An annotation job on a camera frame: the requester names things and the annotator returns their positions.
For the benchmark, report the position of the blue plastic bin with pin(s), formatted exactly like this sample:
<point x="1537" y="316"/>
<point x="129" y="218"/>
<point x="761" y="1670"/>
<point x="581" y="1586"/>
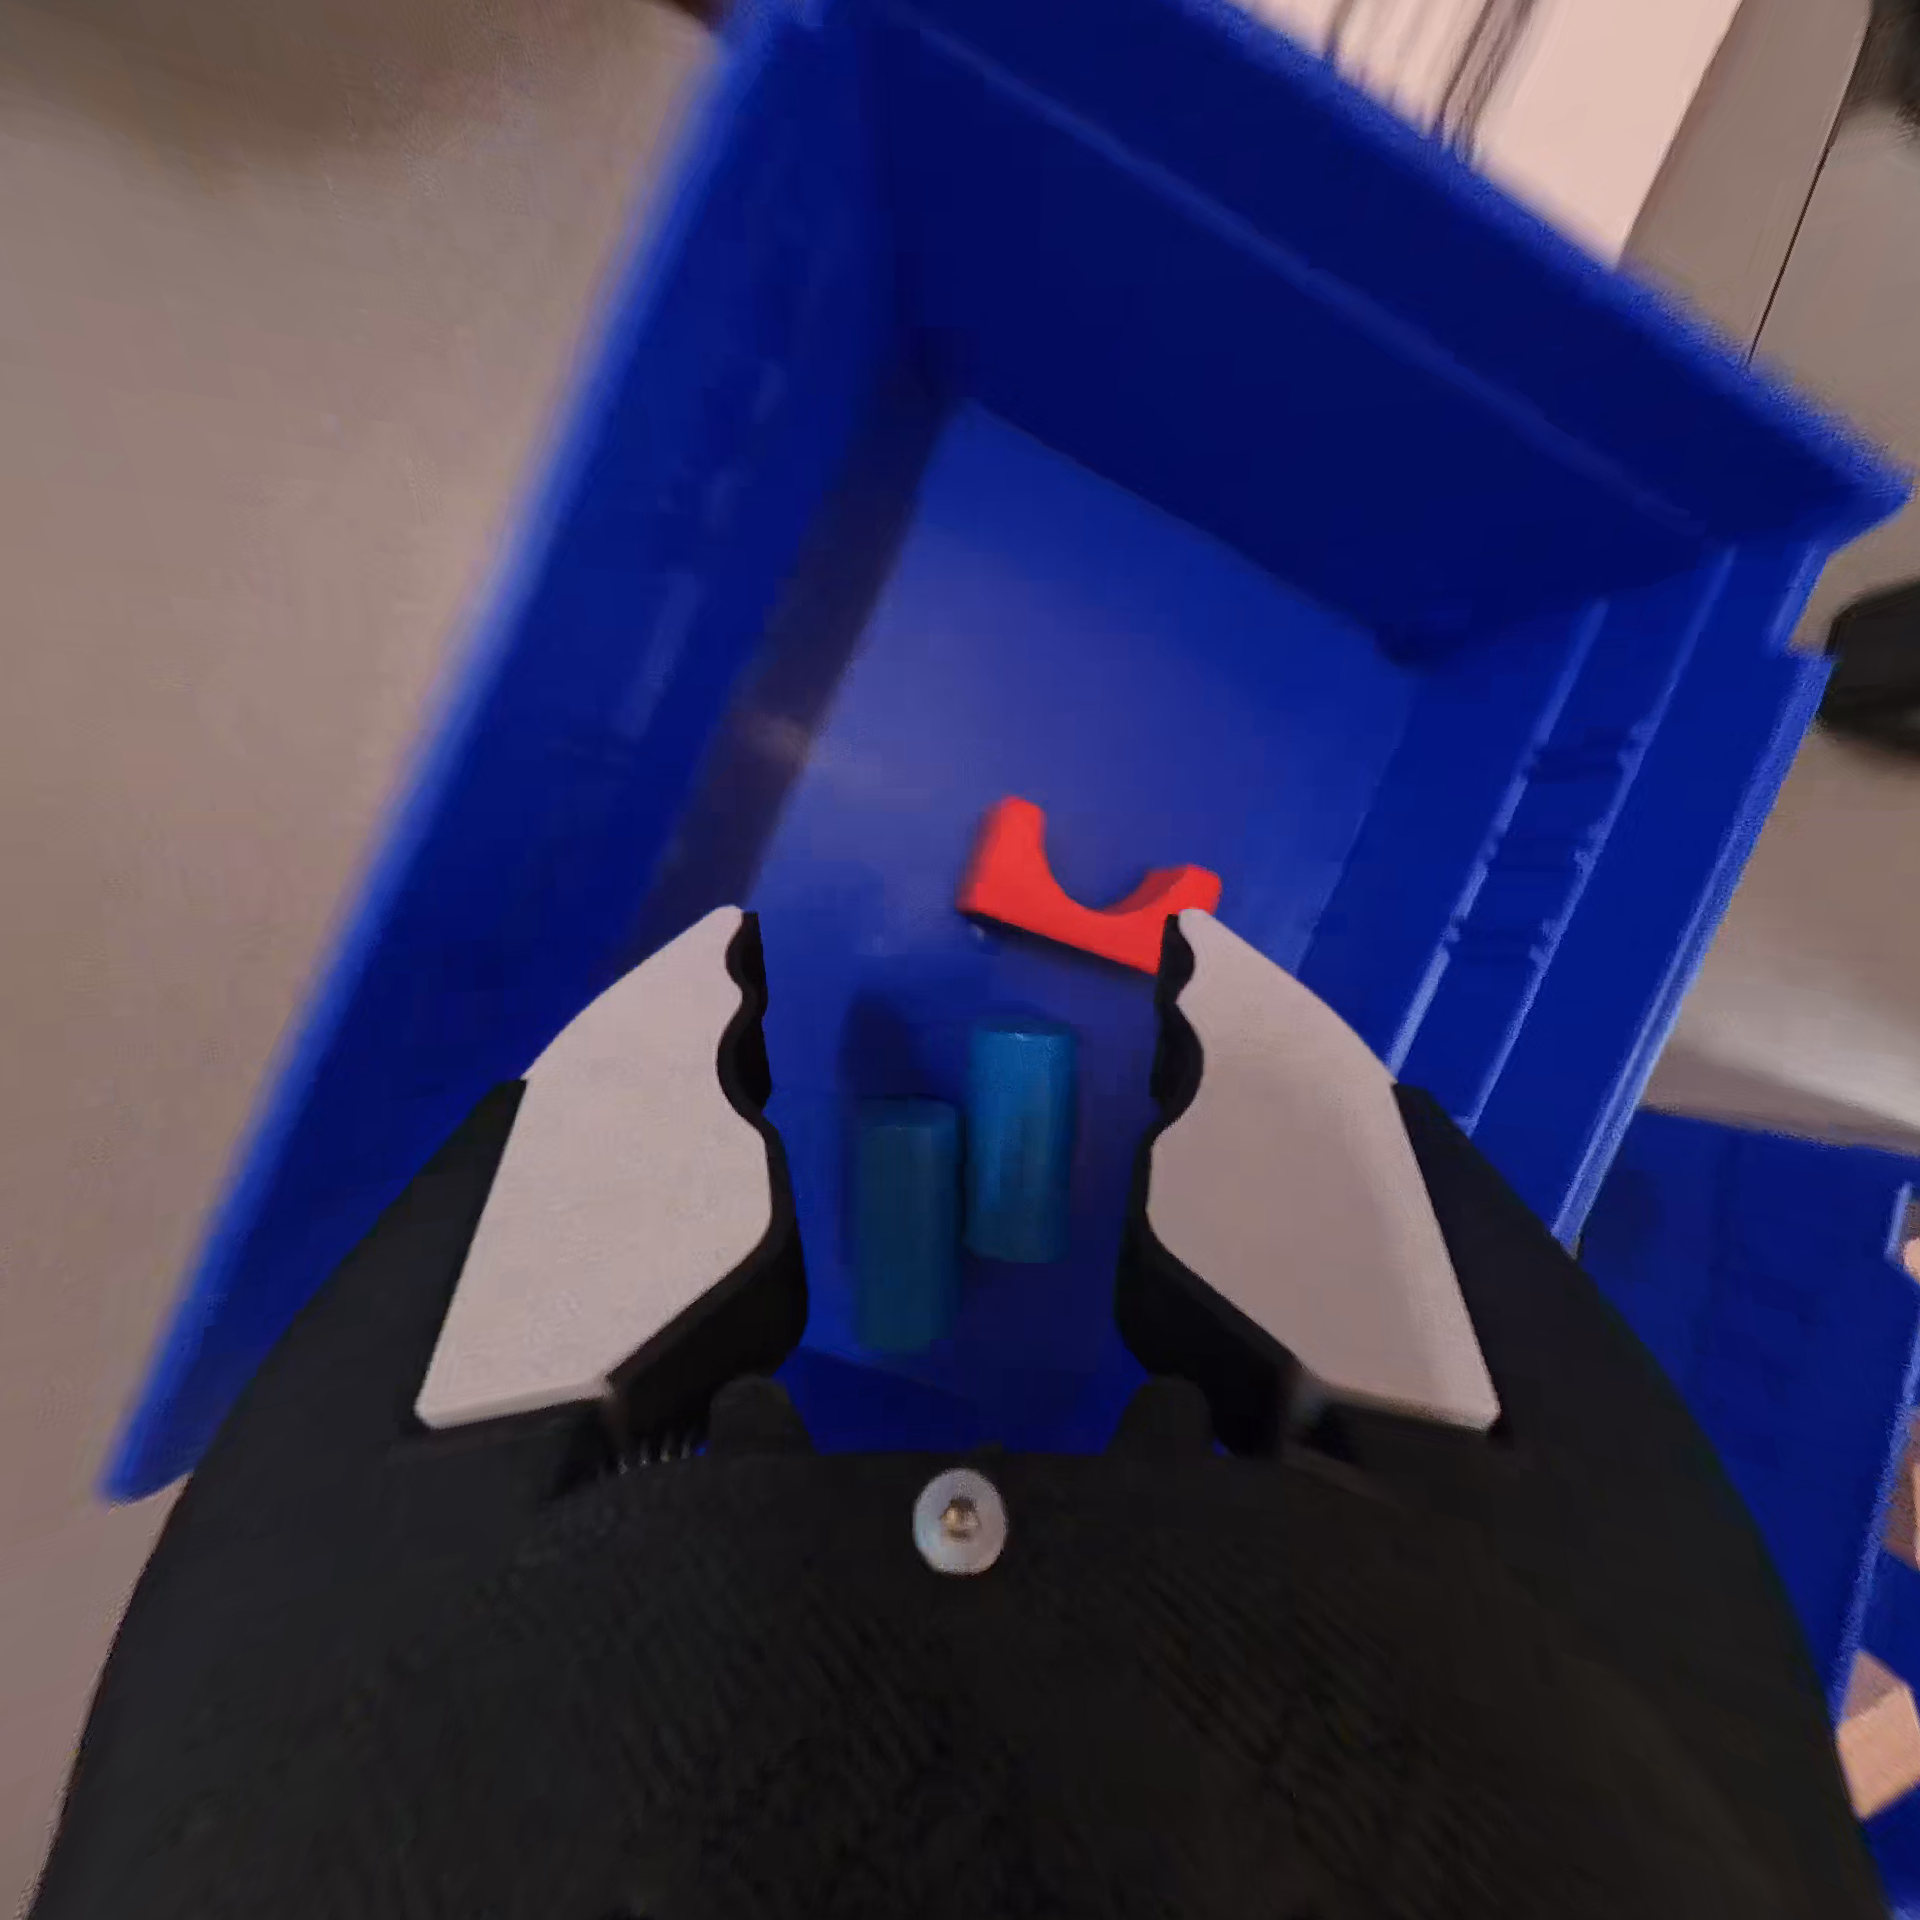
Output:
<point x="1141" y="376"/>
<point x="1724" y="1276"/>

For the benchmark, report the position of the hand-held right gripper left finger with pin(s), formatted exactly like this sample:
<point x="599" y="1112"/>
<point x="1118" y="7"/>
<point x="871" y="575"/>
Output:
<point x="599" y="1184"/>

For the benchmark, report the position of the dark object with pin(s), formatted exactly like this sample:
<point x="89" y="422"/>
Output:
<point x="1874" y="661"/>

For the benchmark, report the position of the red wooden block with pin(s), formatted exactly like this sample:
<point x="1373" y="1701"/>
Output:
<point x="1037" y="886"/>

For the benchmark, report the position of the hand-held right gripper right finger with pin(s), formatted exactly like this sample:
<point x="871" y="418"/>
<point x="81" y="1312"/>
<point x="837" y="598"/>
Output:
<point x="1305" y="1184"/>

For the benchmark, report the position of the plain wooden block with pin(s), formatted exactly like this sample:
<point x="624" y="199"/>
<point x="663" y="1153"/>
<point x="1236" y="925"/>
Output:
<point x="1881" y="1724"/>

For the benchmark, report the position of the blue wooden cylinder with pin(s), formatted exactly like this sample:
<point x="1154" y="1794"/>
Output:
<point x="905" y="1231"/>
<point x="1021" y="1142"/>

